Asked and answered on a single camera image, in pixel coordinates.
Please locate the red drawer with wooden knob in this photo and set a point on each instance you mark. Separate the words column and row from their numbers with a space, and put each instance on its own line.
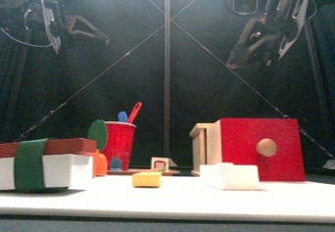
column 245, row 138

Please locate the red toy spoon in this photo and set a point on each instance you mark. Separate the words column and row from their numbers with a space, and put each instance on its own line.
column 134, row 112

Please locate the blue toy utensil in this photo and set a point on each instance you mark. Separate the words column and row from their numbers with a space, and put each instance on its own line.
column 123, row 116

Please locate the red plastic cup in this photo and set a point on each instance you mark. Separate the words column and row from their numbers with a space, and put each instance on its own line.
column 122, row 141

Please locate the orange toy carrot green leaf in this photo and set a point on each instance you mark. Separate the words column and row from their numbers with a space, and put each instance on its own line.
column 101, row 164

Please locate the small white corner piece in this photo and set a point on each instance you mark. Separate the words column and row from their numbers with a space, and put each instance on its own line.
column 330, row 164

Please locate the toy sushi with green band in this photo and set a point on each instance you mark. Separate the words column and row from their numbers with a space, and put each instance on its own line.
column 66, row 170

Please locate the white foam block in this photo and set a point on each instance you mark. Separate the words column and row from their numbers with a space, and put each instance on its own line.
column 231, row 177

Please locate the small wooden picture cube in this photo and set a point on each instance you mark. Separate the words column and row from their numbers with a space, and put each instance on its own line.
column 159, row 164

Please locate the small yellow block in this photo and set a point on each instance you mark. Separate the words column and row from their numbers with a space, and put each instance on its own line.
column 147, row 179

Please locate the large white board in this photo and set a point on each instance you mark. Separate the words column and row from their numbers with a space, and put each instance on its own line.
column 174, row 200

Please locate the grey vertical frame pole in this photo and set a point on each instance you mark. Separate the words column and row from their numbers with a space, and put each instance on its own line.
column 167, row 79

